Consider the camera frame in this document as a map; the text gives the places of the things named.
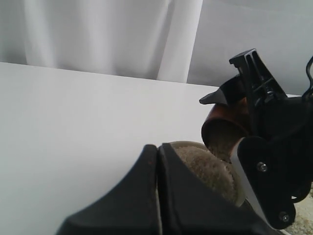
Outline black camera cable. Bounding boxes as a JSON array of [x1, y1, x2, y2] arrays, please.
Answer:
[[303, 55, 313, 98]]

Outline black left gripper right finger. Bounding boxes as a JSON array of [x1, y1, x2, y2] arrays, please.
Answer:
[[158, 143, 270, 235]]

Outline brown wooden cup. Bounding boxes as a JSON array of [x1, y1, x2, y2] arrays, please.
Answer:
[[201, 98, 251, 163]]

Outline small white ceramic bowl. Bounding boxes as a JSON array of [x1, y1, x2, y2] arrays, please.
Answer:
[[170, 141, 245, 207]]

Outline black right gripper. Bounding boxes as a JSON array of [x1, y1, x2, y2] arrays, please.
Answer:
[[199, 48, 313, 152]]

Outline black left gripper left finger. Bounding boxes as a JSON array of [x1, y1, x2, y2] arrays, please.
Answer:
[[57, 144, 159, 235]]

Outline white backdrop curtain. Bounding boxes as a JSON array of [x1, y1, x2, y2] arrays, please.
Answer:
[[0, 0, 313, 94]]

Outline rice in steel basin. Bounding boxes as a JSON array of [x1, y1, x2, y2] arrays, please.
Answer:
[[281, 189, 313, 235]]

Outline rice in white bowl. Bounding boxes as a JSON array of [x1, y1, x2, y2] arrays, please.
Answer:
[[174, 145, 238, 202]]

